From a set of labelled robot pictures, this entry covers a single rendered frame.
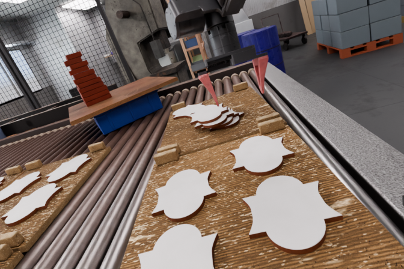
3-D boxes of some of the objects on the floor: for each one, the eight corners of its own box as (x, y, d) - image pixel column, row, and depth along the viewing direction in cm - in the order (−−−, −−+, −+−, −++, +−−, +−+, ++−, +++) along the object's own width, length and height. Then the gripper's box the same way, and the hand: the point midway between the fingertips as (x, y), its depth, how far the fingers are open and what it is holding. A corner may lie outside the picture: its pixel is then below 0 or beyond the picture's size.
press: (210, 91, 491) (168, -39, 410) (208, 108, 390) (153, -60, 308) (153, 108, 512) (102, -12, 430) (137, 128, 410) (68, -24, 329)
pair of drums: (269, 68, 510) (259, 25, 479) (293, 78, 393) (282, 23, 363) (235, 79, 514) (223, 37, 483) (249, 92, 398) (235, 38, 367)
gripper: (185, 34, 45) (208, 111, 47) (258, 11, 43) (277, 91, 46) (188, 39, 51) (208, 106, 54) (251, 18, 50) (269, 89, 53)
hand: (239, 95), depth 50 cm, fingers open, 9 cm apart
